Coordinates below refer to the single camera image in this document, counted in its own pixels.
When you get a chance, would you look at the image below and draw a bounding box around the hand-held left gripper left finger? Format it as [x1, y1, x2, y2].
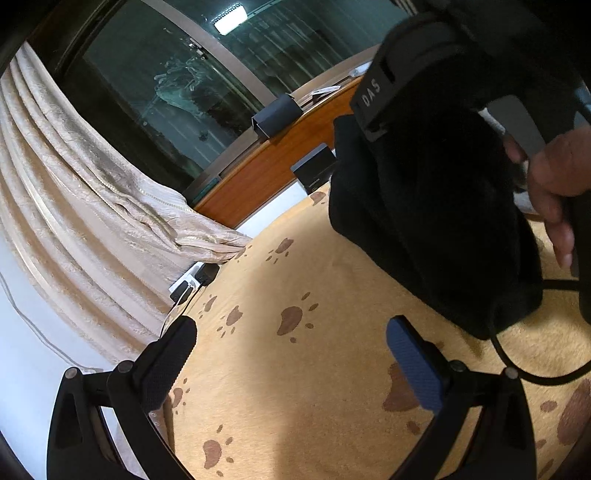
[46, 315, 198, 480]

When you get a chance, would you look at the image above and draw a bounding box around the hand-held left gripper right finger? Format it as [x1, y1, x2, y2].
[387, 315, 536, 480]

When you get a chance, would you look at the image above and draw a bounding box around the black knit sweater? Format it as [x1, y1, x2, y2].
[329, 113, 546, 341]

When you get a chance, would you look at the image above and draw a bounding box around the person's right hand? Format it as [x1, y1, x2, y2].
[503, 129, 591, 271]

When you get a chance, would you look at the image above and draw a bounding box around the white power strip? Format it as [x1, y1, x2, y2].
[168, 262, 208, 301]

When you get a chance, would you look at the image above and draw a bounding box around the black plug adapter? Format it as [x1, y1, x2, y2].
[194, 264, 219, 287]

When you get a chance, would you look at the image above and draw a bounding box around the paw print beige blanket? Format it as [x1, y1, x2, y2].
[152, 182, 591, 480]

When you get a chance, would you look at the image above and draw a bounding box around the flat black cardboard box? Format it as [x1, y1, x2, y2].
[291, 143, 338, 195]

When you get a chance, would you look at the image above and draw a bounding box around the open black box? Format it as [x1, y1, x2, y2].
[252, 95, 303, 139]

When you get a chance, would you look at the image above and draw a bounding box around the beige curtain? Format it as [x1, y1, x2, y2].
[0, 44, 252, 365]

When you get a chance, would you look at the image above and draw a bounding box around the wooden window sill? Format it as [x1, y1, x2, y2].
[194, 60, 375, 229]

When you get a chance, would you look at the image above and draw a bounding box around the white cable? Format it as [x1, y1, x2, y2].
[159, 286, 199, 333]

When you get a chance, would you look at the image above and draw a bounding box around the black cable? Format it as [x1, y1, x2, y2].
[489, 277, 591, 386]

